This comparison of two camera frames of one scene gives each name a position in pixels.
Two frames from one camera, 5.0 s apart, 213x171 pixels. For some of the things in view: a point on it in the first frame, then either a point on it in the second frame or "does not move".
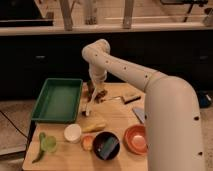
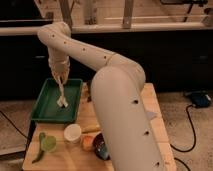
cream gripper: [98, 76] -> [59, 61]
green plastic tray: [58, 100] does not move
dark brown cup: [90, 88] does not move
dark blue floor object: [204, 100] does not move
